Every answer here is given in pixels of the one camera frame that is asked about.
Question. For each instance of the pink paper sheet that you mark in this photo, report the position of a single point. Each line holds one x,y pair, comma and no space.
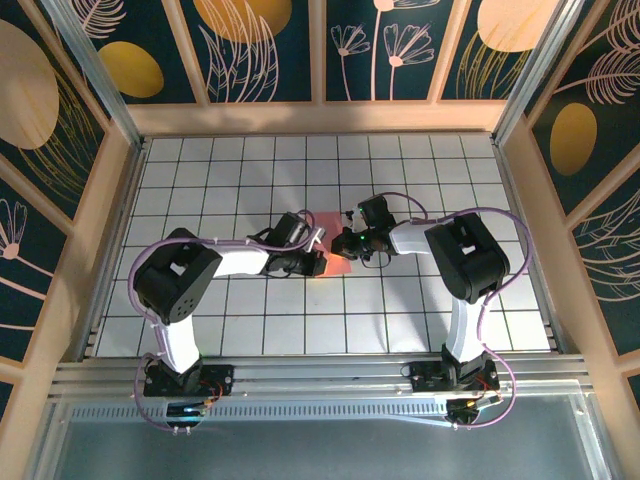
336,267

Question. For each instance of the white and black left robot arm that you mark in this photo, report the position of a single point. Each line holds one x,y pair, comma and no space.
175,280

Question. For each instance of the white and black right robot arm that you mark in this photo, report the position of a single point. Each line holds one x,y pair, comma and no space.
465,260

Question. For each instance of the grey metal sheet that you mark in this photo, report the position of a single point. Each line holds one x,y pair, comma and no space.
320,450

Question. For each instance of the aluminium cross rail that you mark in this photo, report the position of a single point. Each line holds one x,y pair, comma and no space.
320,372

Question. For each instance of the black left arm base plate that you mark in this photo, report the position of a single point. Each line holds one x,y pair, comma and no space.
220,377

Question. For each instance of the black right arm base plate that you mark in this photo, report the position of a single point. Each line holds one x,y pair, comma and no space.
425,377

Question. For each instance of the aluminium side rail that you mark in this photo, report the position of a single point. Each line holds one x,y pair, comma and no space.
530,250
112,250

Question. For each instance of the aluminium corner post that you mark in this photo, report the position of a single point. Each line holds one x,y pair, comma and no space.
535,65
100,75

